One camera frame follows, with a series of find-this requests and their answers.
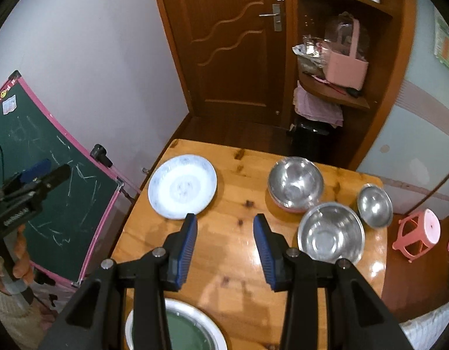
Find white green rimmed plate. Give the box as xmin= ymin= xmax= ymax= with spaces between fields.
xmin=125 ymin=293 xmax=228 ymax=349

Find left hand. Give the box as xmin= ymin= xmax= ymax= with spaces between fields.
xmin=0 ymin=224 xmax=34 ymax=295

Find pink basket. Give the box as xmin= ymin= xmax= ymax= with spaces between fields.
xmin=323 ymin=18 xmax=368 ymax=91

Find steel bowl with pink base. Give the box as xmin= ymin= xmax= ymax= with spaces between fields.
xmin=267 ymin=156 xmax=324 ymax=213

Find silver door handle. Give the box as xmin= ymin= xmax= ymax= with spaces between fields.
xmin=259 ymin=3 xmax=282 ymax=32

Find crumpled plastic bag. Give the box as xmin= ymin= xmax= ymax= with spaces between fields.
xmin=292 ymin=35 xmax=330 ymax=79

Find white quilted bedding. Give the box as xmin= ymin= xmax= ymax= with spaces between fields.
xmin=400 ymin=302 xmax=449 ymax=349

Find large steel bowl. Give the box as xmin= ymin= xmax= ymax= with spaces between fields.
xmin=297 ymin=202 xmax=365 ymax=264

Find pink plastic stool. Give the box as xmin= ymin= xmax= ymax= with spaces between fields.
xmin=392 ymin=209 xmax=441 ymax=263

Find pink folded cloth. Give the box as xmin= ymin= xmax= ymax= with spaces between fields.
xmin=292 ymin=82 xmax=344 ymax=127

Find small steel bowl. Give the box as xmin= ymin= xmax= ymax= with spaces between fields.
xmin=357 ymin=183 xmax=394 ymax=229

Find white blue patterned plate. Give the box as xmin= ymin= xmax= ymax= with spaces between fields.
xmin=148 ymin=154 xmax=217 ymax=220

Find wall poster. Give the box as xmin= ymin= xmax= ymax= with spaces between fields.
xmin=433 ymin=8 xmax=449 ymax=70

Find green chalkboard pink frame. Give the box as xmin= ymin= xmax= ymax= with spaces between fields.
xmin=0 ymin=71 xmax=121 ymax=284

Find wooden corner shelf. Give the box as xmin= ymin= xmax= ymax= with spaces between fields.
xmin=296 ymin=0 xmax=416 ymax=170

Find brown wooden door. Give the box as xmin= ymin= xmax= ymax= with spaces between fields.
xmin=156 ymin=0 xmax=294 ymax=127

